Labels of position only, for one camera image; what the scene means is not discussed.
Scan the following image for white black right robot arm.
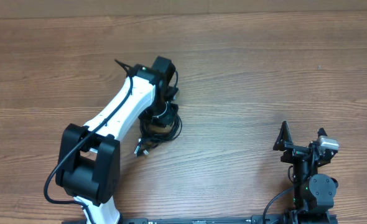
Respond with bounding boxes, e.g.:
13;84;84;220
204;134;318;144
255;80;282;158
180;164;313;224
261;121;340;223

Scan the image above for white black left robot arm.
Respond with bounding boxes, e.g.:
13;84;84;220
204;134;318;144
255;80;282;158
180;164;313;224
44;56;182;223

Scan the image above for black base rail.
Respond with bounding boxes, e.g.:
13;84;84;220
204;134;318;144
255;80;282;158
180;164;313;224
62;213;338;224

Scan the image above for black cable bundle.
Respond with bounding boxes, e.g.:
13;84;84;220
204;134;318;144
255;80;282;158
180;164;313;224
133;113;183;157

